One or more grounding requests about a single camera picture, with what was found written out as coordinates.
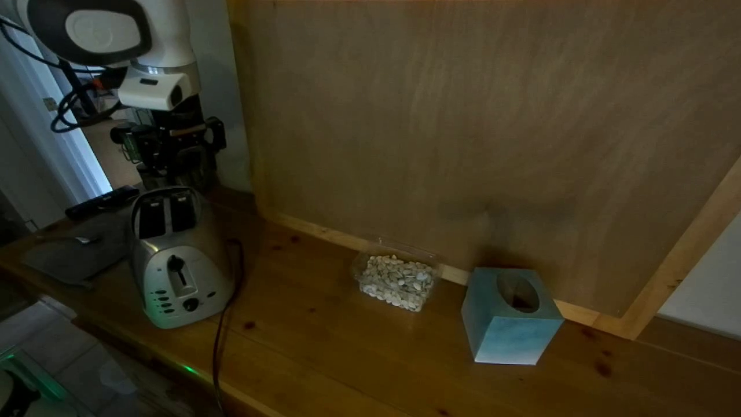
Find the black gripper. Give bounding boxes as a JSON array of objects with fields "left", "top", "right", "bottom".
[{"left": 111, "top": 112, "right": 231, "bottom": 199}]

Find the grey metal toaster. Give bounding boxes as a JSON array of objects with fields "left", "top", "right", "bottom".
[{"left": 125, "top": 184, "right": 237, "bottom": 333}]

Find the long black bar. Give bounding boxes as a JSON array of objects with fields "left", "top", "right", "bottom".
[{"left": 62, "top": 185, "right": 144, "bottom": 224}]

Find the flat grey mat with knob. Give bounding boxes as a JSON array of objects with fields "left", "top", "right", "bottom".
[{"left": 21, "top": 206, "right": 135, "bottom": 293}]

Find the clear box of white pebbles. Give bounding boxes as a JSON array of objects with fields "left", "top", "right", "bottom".
[{"left": 351, "top": 248, "right": 442, "bottom": 316}]

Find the large wooden board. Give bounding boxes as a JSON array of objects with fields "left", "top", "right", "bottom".
[{"left": 226, "top": 0, "right": 741, "bottom": 343}]

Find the blue tissue box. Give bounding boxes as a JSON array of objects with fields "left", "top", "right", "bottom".
[{"left": 459, "top": 265, "right": 567, "bottom": 368}]

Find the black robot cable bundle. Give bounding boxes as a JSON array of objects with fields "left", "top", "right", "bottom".
[{"left": 0, "top": 14, "right": 131, "bottom": 135}]

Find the black toaster power cord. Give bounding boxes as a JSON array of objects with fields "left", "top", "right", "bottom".
[{"left": 209, "top": 234, "right": 251, "bottom": 417}]

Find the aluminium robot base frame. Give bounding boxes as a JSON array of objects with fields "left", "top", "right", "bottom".
[{"left": 0, "top": 339, "right": 77, "bottom": 417}]

